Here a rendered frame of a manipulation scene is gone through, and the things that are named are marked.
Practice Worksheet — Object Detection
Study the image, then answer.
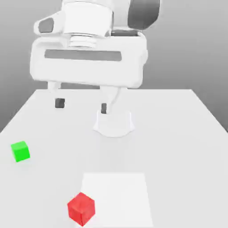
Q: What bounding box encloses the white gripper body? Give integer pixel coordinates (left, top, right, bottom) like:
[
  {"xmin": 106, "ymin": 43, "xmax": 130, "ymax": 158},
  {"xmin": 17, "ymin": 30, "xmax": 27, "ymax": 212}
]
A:
[{"xmin": 29, "ymin": 33, "xmax": 149, "ymax": 89}]

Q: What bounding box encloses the small green cube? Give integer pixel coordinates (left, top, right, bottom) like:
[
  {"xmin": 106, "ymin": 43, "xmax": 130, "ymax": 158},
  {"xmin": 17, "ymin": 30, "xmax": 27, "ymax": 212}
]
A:
[{"xmin": 10, "ymin": 140, "xmax": 31, "ymax": 163}]

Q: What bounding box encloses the small red cube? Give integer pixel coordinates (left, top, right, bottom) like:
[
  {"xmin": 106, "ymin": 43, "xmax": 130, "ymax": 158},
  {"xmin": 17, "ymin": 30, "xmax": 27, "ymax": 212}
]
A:
[{"xmin": 67, "ymin": 191, "xmax": 96, "ymax": 227}]

